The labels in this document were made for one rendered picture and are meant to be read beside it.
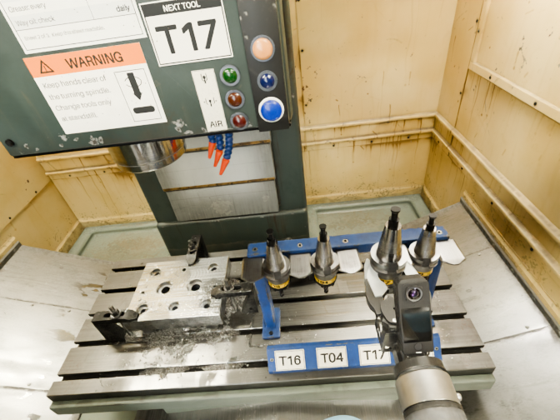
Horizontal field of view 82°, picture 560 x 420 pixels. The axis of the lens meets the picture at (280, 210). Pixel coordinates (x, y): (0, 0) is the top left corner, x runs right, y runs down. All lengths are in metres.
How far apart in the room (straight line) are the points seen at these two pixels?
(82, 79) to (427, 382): 0.60
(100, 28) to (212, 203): 1.00
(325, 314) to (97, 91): 0.82
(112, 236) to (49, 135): 1.60
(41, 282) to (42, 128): 1.24
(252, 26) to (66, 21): 0.22
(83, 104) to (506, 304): 1.22
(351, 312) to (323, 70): 1.02
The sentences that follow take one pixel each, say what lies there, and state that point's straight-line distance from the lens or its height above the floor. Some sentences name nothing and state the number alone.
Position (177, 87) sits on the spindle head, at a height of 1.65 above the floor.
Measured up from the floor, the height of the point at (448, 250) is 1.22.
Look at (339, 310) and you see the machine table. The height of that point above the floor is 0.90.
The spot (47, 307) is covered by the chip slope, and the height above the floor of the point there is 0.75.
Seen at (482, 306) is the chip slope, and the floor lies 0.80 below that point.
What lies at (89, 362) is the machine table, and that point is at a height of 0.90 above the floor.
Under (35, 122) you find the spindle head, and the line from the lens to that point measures 0.60.
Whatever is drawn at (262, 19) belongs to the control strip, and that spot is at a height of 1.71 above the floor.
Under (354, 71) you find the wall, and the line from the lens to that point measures 1.57.
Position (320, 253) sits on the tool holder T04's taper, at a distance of 0.70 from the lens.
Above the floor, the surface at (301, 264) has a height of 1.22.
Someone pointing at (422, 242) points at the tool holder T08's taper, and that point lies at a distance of 0.75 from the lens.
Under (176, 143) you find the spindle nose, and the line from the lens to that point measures 0.73.
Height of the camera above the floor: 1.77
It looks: 38 degrees down
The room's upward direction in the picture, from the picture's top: 9 degrees counter-clockwise
